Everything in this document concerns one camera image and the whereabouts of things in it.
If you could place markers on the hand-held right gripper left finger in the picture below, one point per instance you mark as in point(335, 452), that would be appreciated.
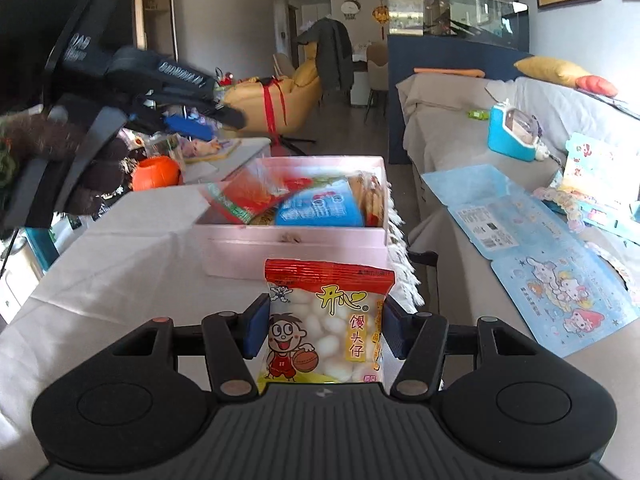
point(257, 327)

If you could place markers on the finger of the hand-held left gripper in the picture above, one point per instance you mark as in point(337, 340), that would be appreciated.
point(220, 112)
point(187, 127)

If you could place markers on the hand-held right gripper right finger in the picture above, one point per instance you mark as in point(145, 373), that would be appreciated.
point(395, 330)

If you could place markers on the red yellow puff ball packet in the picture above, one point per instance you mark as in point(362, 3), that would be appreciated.
point(310, 320)

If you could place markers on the red green-edged snack packet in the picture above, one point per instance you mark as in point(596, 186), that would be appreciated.
point(240, 195)

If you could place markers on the pink cardboard box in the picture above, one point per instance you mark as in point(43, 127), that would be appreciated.
point(300, 250)

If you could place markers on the clear cracker packet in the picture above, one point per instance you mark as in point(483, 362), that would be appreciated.
point(370, 200)

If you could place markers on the blue snack packet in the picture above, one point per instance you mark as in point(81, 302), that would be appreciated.
point(320, 207)

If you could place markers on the person's left hand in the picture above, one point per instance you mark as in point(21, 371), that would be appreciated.
point(60, 135)

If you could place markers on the picture book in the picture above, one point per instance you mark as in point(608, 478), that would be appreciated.
point(227, 147)

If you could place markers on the white coffee table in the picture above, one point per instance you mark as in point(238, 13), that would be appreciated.
point(245, 162)

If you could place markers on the orange pumpkin container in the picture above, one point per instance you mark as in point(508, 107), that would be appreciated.
point(155, 175)

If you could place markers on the black television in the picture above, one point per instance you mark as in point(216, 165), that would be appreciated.
point(25, 35)

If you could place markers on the yellow lounge chair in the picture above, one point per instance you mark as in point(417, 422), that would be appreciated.
point(300, 95)

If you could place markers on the dark hanging coat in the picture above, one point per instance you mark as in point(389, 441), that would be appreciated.
point(330, 50)

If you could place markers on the white side cabinet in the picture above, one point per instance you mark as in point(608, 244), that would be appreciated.
point(361, 90)

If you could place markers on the light blue labelled cardboard sheet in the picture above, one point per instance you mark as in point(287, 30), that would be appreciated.
point(480, 195)

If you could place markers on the beige dining chair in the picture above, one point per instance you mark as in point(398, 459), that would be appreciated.
point(377, 70)

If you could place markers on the blue cartoon printed sheet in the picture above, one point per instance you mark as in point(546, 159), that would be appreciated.
point(560, 300)

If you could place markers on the red yellow hanging ornament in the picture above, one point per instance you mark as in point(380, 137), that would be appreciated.
point(380, 15)

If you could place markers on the teal bottle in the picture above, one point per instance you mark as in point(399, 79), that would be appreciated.
point(37, 250)

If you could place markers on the teal toy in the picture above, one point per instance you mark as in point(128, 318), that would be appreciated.
point(502, 135)

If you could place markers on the grey covered sofa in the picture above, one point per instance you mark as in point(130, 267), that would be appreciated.
point(450, 110)

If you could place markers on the small green toy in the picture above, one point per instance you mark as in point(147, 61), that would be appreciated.
point(477, 115)

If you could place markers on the blue cabinet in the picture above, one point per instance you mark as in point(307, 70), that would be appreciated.
point(450, 55)

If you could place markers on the glass fish tank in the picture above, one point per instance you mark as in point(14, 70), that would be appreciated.
point(450, 15)

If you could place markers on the pastel cartoon toy package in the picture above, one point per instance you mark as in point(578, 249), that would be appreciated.
point(600, 170)

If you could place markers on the yellow pillow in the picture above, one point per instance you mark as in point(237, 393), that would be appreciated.
point(550, 70)

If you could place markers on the orange pillow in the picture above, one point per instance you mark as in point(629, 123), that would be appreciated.
point(597, 85)

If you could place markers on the wooden wall shelf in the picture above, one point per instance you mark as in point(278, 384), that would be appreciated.
point(157, 10)

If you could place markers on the white wall clock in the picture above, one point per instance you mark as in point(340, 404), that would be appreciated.
point(350, 5)

